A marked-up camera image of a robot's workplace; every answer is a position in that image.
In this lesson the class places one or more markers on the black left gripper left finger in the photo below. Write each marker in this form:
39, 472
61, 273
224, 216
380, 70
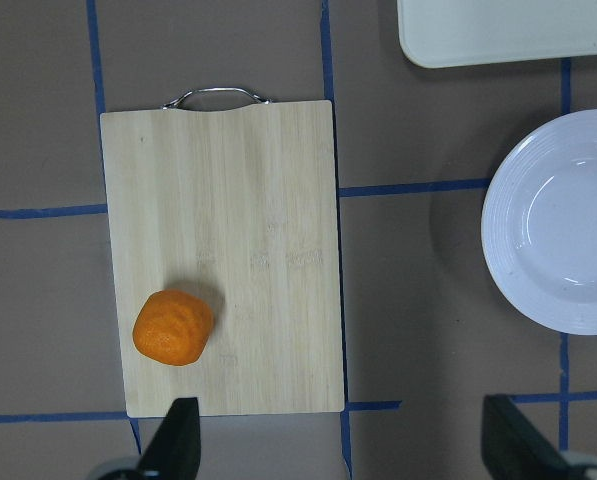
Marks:
174, 451

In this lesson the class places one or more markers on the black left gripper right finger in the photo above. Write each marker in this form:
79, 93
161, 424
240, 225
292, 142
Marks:
512, 447

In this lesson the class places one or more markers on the orange fruit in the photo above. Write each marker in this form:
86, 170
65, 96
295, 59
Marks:
173, 327

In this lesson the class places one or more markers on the cream bear tray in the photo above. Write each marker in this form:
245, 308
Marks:
443, 34

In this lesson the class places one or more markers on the white round plate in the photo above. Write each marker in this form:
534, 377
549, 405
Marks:
539, 225

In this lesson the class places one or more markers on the wooden cutting board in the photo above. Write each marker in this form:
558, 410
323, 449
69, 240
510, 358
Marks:
239, 208

